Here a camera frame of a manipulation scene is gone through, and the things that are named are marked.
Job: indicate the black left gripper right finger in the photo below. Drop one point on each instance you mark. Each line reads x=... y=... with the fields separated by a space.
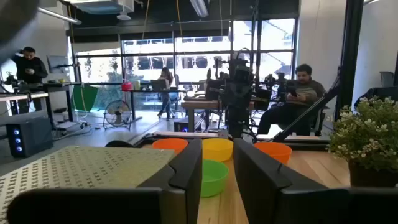
x=258 y=186

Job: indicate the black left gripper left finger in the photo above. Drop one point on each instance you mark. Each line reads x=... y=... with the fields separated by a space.
x=183 y=186

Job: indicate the green plastic mini bowl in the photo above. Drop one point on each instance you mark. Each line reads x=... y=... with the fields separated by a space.
x=214 y=179

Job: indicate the orange plastic mini bowl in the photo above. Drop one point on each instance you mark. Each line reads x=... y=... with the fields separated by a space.
x=169 y=144
x=276 y=152

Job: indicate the yellow plastic mini bowl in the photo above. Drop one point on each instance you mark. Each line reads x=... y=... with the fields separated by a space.
x=217 y=151

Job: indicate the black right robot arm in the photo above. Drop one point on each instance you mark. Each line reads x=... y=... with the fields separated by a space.
x=237 y=124

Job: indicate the black background robot arm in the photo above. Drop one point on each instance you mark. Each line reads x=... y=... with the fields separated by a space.
x=281 y=84

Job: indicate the wooden work table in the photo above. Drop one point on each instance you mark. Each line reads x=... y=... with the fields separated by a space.
x=199 y=104

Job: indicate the black phone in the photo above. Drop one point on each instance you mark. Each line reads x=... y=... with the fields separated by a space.
x=293 y=91

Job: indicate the black computer glowing light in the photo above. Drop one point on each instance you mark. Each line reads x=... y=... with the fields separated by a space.
x=186 y=124

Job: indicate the person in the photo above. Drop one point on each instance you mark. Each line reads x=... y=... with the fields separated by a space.
x=168 y=76
x=31 y=70
x=306 y=90

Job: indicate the black rounded object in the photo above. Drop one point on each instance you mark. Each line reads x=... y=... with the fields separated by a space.
x=119 y=144

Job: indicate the grey laptop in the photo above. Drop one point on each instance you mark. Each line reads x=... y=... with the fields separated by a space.
x=158 y=84

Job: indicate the black office desk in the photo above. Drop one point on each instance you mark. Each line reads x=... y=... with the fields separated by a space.
x=133 y=105

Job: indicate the white fluorescent ceiling light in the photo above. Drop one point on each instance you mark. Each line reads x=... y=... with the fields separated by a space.
x=199 y=7

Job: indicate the metal floor fan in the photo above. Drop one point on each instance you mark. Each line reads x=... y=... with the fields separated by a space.
x=118 y=113

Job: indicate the yellow-green cup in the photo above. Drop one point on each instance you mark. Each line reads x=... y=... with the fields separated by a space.
x=137 y=85

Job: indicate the pale green perforated metal shelf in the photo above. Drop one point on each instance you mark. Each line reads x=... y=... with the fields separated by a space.
x=77 y=168

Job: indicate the red container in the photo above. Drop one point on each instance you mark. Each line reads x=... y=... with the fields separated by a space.
x=126 y=87

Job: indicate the green potted plant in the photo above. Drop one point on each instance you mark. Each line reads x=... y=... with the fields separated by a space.
x=370 y=137

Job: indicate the green board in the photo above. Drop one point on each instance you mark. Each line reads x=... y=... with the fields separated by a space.
x=87 y=98

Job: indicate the round white ceiling fixture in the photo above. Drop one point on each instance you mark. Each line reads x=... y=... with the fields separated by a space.
x=123 y=16

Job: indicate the black standing desk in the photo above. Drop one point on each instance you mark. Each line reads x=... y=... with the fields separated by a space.
x=70 y=102

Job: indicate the black equipment pile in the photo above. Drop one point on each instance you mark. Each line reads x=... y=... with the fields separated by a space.
x=379 y=93

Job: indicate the grey office chair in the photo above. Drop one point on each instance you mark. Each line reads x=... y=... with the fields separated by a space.
x=386 y=79

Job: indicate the black computer tower blue lights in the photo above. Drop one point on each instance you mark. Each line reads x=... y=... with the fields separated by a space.
x=31 y=137

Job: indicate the ceiling air conditioning unit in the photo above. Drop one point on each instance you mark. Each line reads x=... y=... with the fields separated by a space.
x=102 y=6

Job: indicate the grey computer monitor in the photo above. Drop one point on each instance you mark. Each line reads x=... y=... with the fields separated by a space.
x=57 y=63

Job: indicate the white desk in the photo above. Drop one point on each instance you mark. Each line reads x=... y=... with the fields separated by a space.
x=18 y=97

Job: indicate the white ceiling tube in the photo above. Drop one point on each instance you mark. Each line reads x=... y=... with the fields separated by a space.
x=59 y=15

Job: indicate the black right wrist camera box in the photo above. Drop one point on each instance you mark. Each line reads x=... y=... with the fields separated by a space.
x=238 y=73

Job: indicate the black table end rail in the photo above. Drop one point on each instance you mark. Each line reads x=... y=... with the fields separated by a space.
x=308 y=145

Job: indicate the black diagonal frame strut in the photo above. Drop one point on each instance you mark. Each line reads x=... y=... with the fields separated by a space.
x=311 y=109

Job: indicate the black frame upright post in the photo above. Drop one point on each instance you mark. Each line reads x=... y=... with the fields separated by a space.
x=349 y=62

